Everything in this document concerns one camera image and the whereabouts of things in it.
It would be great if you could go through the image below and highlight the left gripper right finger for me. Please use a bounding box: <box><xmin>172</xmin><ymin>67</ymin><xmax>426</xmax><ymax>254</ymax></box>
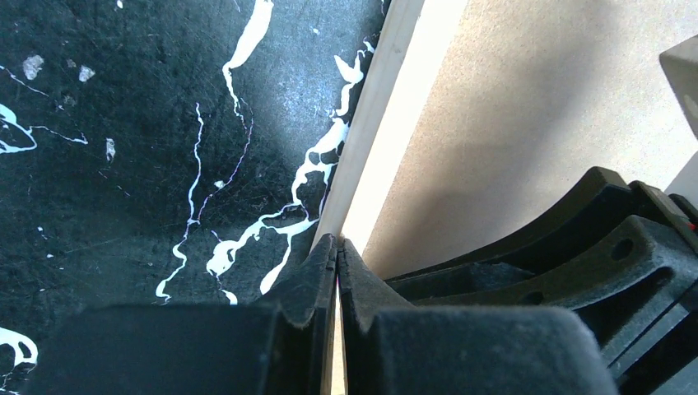
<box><xmin>337</xmin><ymin>239</ymin><xmax>617</xmax><ymax>394</ymax></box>

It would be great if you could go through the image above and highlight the wooden picture frame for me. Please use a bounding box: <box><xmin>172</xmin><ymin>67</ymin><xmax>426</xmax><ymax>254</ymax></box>
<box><xmin>310</xmin><ymin>0</ymin><xmax>470</xmax><ymax>395</ymax></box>

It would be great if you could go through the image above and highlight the brown cardboard backing board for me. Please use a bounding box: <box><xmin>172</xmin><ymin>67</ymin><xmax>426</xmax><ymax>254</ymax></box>
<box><xmin>363</xmin><ymin>1</ymin><xmax>697</xmax><ymax>277</ymax></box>

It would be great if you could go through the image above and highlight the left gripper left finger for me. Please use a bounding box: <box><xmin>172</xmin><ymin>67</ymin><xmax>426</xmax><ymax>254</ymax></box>
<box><xmin>25</xmin><ymin>234</ymin><xmax>337</xmax><ymax>394</ymax></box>

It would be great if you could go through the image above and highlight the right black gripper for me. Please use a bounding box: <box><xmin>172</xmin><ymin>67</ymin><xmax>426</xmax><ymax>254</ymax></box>
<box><xmin>388</xmin><ymin>167</ymin><xmax>697</xmax><ymax>394</ymax></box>

